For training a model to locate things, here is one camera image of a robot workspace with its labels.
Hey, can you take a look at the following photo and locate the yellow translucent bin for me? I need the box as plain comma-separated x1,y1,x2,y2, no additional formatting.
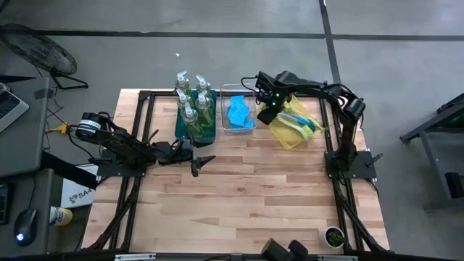
258,94,326,151

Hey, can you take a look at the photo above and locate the blue dish brush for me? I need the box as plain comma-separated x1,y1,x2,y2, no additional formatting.
278,110,310,127
291,117,318,133

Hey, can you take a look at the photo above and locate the black boxy object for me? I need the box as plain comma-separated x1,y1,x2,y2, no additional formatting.
260,237,310,261

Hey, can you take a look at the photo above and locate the black computer mouse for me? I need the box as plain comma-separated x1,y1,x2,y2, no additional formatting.
13,208,38,247

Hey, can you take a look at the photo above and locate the clear plastic bin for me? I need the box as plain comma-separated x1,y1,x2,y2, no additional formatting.
219,83,259,134

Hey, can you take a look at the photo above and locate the black aluminium table frame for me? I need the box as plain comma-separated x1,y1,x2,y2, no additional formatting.
81,80,387,254

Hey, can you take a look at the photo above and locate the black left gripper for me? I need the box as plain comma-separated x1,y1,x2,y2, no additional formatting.
168,136,217,178

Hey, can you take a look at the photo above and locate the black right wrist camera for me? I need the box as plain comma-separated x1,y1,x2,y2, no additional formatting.
257,107,278,126

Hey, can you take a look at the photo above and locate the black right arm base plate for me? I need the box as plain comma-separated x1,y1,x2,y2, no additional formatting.
324,150,384,179

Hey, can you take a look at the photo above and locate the black floor fan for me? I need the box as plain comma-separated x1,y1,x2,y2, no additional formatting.
0,23,90,91

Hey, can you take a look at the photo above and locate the blue plastic bin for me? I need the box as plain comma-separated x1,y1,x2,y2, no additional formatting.
174,88,218,147

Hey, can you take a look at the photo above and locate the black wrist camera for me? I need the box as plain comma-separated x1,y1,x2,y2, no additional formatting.
257,107,278,126
154,141,172,157

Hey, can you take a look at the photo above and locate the white cardboard box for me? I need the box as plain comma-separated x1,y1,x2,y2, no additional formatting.
59,163,99,210

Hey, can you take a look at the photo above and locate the small white potted plant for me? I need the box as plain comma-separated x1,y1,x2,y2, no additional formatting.
318,225,347,250

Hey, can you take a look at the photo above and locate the black metal cart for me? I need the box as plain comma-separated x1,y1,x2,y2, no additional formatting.
399,92,464,211

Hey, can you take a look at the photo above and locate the white yellow bottle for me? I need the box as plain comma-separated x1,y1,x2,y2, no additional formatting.
49,205,74,227

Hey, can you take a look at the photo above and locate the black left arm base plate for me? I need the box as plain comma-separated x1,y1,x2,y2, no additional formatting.
94,149,148,178

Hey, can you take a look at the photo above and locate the yellow cable connector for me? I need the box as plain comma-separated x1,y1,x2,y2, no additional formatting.
45,122,71,136

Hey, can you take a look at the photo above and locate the dark grey side desk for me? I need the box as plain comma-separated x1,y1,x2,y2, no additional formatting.
0,168,55,257

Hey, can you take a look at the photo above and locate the dark keyboard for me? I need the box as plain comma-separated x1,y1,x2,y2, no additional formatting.
0,183,11,226

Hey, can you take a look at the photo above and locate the grey laptop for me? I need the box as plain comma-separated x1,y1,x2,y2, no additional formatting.
0,85,30,133

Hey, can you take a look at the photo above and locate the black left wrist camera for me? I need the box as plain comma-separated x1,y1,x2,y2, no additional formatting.
154,141,172,157

